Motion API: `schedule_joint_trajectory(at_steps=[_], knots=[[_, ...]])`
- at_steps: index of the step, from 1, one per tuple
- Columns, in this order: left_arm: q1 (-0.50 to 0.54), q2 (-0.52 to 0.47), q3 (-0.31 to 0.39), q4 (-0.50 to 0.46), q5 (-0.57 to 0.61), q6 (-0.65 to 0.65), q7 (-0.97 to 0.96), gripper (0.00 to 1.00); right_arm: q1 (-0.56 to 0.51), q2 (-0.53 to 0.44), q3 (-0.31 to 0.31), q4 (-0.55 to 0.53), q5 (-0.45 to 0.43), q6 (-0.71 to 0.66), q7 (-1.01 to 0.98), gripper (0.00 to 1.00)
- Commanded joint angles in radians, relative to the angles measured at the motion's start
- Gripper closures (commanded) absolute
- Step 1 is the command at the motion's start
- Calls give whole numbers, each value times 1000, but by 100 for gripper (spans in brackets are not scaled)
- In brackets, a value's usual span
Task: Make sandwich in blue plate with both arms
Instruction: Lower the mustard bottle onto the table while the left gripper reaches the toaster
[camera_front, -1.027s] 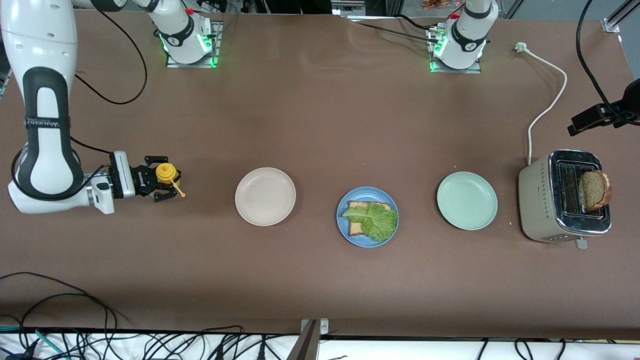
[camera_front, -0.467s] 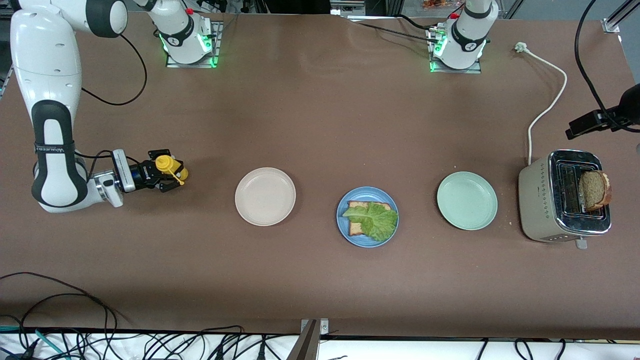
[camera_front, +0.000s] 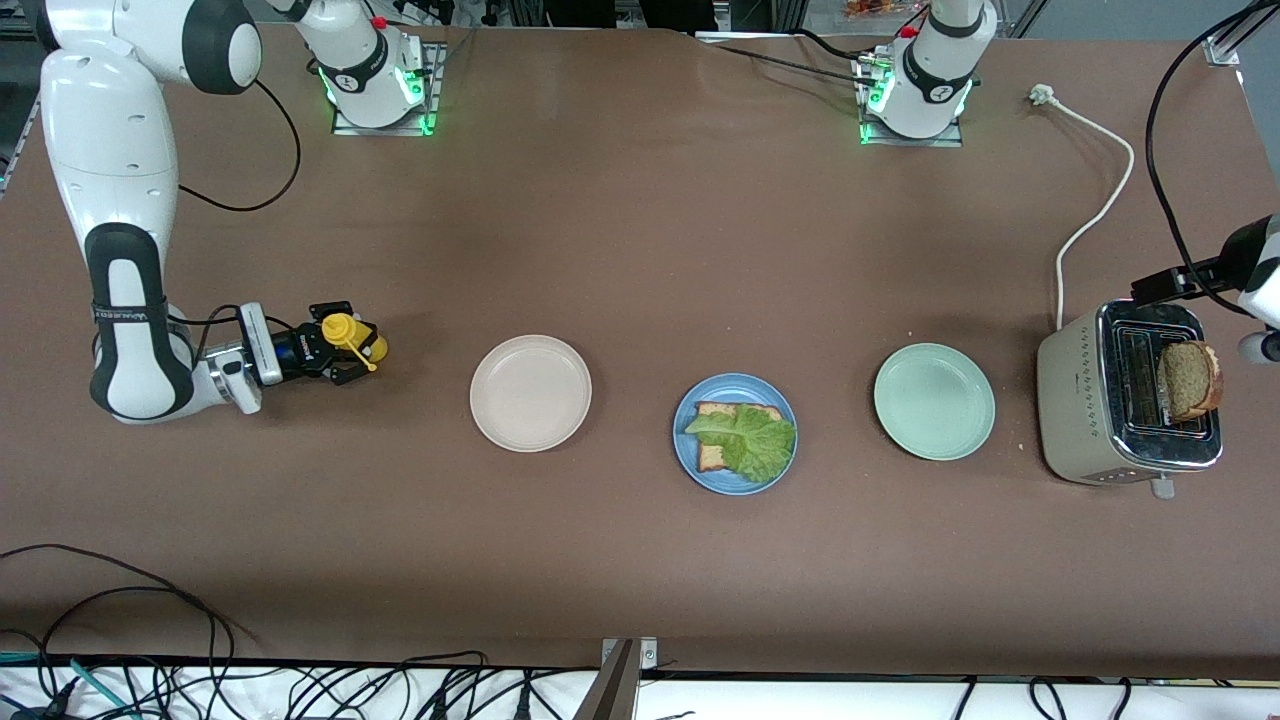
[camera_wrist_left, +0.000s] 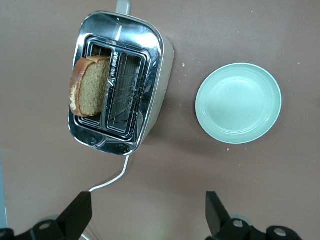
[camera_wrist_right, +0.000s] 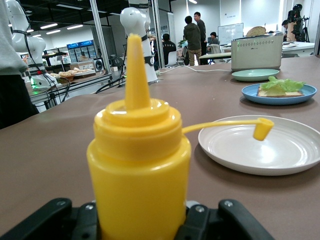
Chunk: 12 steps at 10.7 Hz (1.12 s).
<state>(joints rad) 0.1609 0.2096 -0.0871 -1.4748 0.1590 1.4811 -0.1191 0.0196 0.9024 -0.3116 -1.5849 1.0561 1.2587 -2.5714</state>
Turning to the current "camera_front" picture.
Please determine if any yellow squeeze bottle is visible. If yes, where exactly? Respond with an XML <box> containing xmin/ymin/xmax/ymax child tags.
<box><xmin>320</xmin><ymin>312</ymin><xmax>390</xmax><ymax>374</ymax></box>

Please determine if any brown bread slice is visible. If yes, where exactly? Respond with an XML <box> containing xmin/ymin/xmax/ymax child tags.
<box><xmin>1157</xmin><ymin>340</ymin><xmax>1225</xmax><ymax>421</ymax></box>
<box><xmin>694</xmin><ymin>401</ymin><xmax>785</xmax><ymax>474</ymax></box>

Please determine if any green lettuce leaf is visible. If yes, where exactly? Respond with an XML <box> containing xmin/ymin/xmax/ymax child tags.
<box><xmin>683</xmin><ymin>404</ymin><xmax>798</xmax><ymax>485</ymax></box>

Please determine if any beige round plate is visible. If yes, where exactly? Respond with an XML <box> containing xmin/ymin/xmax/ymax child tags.
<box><xmin>469</xmin><ymin>334</ymin><xmax>593</xmax><ymax>454</ymax></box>

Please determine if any green round plate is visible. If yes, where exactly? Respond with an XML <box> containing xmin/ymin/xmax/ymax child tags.
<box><xmin>873</xmin><ymin>342</ymin><xmax>997</xmax><ymax>462</ymax></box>

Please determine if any blue round plate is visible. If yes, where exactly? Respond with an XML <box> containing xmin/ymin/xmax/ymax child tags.
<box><xmin>672</xmin><ymin>372</ymin><xmax>799</xmax><ymax>497</ymax></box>

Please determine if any beige chrome toaster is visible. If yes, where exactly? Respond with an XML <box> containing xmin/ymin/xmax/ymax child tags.
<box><xmin>1036</xmin><ymin>298</ymin><xmax>1226</xmax><ymax>500</ymax></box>

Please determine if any dark aluminium bar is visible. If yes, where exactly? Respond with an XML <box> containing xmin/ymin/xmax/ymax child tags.
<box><xmin>573</xmin><ymin>640</ymin><xmax>641</xmax><ymax>720</ymax></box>

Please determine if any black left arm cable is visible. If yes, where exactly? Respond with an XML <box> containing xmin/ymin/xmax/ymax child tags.
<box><xmin>1145</xmin><ymin>0</ymin><xmax>1271</xmax><ymax>313</ymax></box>

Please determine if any white toaster power cable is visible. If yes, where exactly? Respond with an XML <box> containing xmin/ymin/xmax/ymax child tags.
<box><xmin>1029</xmin><ymin>84</ymin><xmax>1137</xmax><ymax>333</ymax></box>

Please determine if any aluminium frame profile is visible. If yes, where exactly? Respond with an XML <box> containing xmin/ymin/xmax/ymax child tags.
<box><xmin>1203</xmin><ymin>0</ymin><xmax>1280</xmax><ymax>67</ymax></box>
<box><xmin>0</xmin><ymin>95</ymin><xmax>43</xmax><ymax>196</ymax></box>

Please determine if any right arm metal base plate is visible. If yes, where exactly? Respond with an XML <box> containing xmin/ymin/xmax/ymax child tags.
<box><xmin>331</xmin><ymin>40</ymin><xmax>446</xmax><ymax>137</ymax></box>

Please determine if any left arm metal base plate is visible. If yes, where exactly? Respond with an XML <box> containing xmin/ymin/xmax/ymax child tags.
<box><xmin>855</xmin><ymin>50</ymin><xmax>966</xmax><ymax>149</ymax></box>

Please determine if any black looped cable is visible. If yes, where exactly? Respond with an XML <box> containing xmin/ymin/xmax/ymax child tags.
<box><xmin>0</xmin><ymin>544</ymin><xmax>238</xmax><ymax>691</ymax></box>

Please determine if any teal cable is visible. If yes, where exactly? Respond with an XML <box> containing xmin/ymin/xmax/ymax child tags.
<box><xmin>0</xmin><ymin>651</ymin><xmax>131</xmax><ymax>719</ymax></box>

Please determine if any grey metal bracket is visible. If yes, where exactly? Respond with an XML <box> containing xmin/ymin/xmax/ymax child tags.
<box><xmin>601</xmin><ymin>637</ymin><xmax>660</xmax><ymax>671</ymax></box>

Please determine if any black cable on table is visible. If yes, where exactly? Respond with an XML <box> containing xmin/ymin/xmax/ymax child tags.
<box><xmin>695</xmin><ymin>28</ymin><xmax>886</xmax><ymax>91</ymax></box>

